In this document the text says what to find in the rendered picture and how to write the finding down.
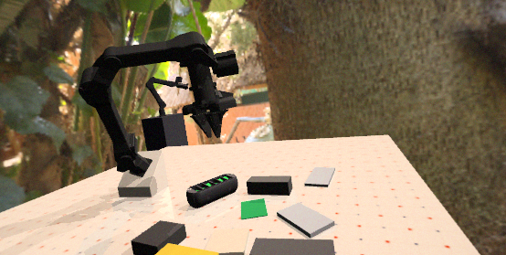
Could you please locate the yellow rectangular block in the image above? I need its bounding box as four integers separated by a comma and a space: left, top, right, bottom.
155, 243, 219, 255

